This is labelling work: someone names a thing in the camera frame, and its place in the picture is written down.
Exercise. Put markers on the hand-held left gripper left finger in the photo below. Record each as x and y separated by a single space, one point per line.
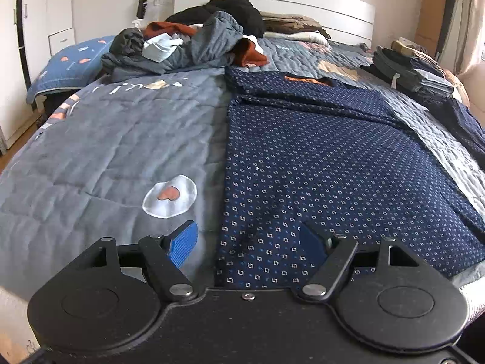
183 244

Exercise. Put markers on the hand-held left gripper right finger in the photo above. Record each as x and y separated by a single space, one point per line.
312 242

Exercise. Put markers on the navy patterned sweater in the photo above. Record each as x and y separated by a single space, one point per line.
322 159

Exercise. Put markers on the stack of folded clothes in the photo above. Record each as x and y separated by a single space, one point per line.
405 72

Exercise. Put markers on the bed with grey quilt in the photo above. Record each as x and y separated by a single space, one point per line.
113 140

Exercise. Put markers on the white mattress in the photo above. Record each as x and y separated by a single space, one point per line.
15 318

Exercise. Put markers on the black bedside cabinet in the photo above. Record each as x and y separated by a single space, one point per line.
53 102

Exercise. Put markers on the light blue shirt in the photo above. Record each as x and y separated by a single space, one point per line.
161 49

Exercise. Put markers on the white folded blanket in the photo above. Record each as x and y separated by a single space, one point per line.
310 37

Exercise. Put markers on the dark grey garment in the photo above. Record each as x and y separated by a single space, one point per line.
127 41

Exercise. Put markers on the white garment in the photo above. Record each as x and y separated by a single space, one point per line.
248 39

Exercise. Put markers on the blue printed pillow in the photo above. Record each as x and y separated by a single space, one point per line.
68 64

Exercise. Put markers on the brown folded blanket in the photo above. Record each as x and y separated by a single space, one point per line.
291 22

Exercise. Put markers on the white spray bottle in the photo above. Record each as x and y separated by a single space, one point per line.
137 25

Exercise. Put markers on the black hairbrush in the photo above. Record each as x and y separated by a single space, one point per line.
142 9

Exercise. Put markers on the black jacket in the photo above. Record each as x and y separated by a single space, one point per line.
242 11

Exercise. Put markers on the dark flat board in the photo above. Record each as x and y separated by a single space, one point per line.
449 19

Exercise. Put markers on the brown cardboard sheet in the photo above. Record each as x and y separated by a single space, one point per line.
432 7

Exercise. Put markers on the white wardrobe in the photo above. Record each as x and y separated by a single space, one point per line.
34 26

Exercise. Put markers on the beige curtain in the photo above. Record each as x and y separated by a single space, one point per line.
471 19

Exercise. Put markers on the white wall socket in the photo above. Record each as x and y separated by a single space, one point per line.
159 1

